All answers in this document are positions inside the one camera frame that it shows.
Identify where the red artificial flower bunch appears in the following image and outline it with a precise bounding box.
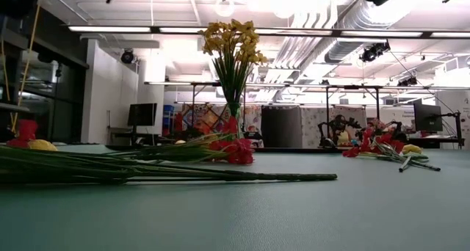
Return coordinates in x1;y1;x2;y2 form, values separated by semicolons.
342;128;441;173
0;119;338;186
106;115;256;167

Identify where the green glass vase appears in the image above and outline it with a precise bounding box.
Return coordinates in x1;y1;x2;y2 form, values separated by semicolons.
225;101;246;142

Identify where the colourful patchwork cloth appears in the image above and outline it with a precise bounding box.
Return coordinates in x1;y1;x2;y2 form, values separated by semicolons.
175;103;264;148

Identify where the black partition panel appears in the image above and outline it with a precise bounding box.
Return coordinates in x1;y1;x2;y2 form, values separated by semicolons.
261;105;303;149

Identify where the white floral cloth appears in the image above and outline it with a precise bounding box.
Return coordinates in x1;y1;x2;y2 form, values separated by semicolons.
301;106;368;148

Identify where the black computer monitor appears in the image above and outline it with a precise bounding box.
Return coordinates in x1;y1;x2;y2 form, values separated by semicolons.
127;103;158;128
413;103;444;134

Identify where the black ceiling spotlight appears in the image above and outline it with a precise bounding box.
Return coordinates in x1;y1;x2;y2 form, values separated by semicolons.
120;48;135;65
359;40;391;64

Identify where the LED light bar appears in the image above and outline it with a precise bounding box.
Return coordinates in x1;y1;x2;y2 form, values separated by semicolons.
68;24;470;39

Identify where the teal table mat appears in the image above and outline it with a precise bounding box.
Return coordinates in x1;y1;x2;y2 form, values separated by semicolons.
0;144;470;251

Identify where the yellow stick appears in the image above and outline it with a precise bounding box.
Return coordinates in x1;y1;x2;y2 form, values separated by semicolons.
10;4;41;134

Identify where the neighbour station black frame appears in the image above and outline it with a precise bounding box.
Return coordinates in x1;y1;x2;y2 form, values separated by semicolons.
190;81;247;146
325;84;381;134

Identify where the white ring lamp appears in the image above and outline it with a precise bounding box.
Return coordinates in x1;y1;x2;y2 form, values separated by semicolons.
214;0;236;18

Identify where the silver ventilation duct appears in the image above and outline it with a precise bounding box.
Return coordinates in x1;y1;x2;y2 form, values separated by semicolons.
322;0;416;65

